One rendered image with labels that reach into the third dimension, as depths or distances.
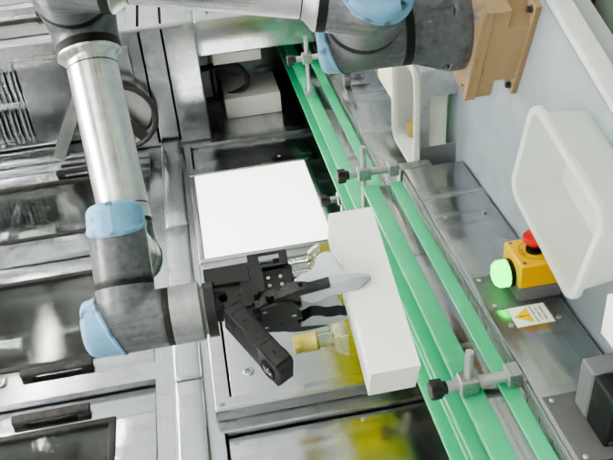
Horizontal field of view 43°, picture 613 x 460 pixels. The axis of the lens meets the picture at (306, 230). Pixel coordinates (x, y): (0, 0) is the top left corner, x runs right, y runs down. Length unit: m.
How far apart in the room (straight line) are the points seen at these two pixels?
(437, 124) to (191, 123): 1.00
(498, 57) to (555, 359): 0.46
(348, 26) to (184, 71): 1.29
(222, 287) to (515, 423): 0.43
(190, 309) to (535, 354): 0.50
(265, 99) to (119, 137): 1.40
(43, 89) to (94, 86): 1.21
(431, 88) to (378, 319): 0.70
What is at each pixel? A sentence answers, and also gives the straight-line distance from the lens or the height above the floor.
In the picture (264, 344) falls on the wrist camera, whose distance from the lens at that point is 0.94.
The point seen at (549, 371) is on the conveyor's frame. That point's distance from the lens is 1.13.
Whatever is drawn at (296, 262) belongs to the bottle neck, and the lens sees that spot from 1.55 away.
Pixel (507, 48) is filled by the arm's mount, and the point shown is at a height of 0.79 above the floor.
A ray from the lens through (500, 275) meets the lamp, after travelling 1.21.
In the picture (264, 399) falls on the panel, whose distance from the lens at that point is 1.46.
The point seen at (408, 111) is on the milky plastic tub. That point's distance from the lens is 1.74.
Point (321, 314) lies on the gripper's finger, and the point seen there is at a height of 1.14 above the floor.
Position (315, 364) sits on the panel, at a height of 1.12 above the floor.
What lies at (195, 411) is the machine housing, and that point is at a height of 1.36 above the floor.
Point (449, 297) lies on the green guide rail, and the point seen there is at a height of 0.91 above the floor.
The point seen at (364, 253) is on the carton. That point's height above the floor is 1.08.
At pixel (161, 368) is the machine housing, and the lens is 1.61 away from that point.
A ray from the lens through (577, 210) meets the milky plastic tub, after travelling 1.16.
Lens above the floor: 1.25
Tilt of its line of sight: 6 degrees down
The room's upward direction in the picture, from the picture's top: 99 degrees counter-clockwise
